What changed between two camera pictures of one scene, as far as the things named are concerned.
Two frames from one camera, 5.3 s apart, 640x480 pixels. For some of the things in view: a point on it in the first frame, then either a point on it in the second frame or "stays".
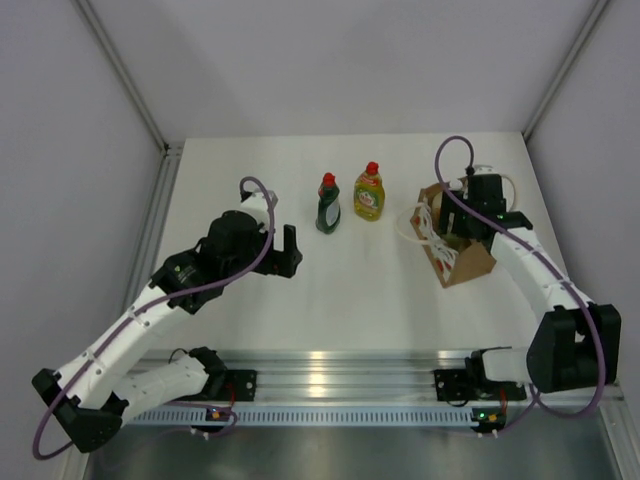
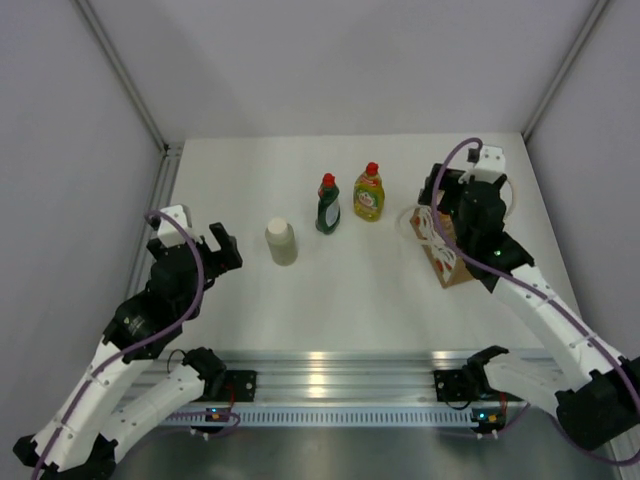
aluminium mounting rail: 377,376 stays
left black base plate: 245,384 stays
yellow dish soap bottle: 369,193 stays
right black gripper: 452,207 to 449,183
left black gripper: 281,263 to 223,259
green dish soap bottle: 328,214 stays
